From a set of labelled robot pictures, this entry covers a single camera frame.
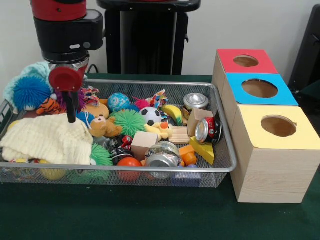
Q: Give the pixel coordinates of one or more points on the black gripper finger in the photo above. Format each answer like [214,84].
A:
[72,107]

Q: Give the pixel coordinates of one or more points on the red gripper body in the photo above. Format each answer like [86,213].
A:
[67,79]

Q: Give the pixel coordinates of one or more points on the mint green cloth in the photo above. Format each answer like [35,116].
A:
[20,74]

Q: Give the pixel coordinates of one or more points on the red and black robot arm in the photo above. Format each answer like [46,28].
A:
[65,35]

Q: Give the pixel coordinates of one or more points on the clear mesh bin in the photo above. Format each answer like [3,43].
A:
[215,177]

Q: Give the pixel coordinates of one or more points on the wooden box with three holes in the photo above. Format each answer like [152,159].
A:
[270,170]

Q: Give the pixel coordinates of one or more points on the purple spiky ball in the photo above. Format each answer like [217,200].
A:
[59,100]

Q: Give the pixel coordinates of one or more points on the brown teddy bear toy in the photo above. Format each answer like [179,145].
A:
[102,125]

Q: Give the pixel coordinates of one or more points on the blue spiky ball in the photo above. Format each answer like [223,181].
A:
[31,92]

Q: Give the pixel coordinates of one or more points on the cream yellow cloth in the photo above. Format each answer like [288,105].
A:
[50,140]

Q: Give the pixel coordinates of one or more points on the green spiky ball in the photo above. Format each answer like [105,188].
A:
[129,122]

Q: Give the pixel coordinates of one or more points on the orange red ball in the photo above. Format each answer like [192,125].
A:
[129,162]

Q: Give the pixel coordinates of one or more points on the black and white soccer ball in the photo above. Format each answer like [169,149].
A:
[151,116]

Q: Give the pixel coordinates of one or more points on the crushed silver can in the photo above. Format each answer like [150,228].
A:
[162,156]

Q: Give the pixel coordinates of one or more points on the dark green table cloth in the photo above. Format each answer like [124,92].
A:
[150,215]

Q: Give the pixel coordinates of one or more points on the yellow wedge block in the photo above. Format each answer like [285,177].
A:
[204,150]

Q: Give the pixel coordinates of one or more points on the black chair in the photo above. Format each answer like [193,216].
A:
[310,55]

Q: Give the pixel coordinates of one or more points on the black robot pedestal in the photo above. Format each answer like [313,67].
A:
[145,40]

